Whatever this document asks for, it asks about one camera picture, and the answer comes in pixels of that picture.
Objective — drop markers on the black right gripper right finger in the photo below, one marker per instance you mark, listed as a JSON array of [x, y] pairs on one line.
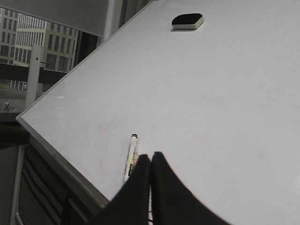
[[172, 202]]

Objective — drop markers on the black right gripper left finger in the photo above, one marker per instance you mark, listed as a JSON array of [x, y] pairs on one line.
[[131, 204]]

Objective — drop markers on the black tip whiteboard marker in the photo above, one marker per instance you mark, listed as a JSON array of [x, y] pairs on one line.
[[131, 157]]

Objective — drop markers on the grey whiteboard stand panel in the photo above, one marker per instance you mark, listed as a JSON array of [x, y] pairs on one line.
[[50, 191]]

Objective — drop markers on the white whiteboard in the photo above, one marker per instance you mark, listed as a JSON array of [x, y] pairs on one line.
[[221, 102]]

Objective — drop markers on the grey window pillar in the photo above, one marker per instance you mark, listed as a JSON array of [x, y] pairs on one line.
[[33, 75]]

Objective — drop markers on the black white board eraser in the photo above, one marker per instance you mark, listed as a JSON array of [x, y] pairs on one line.
[[188, 21]]

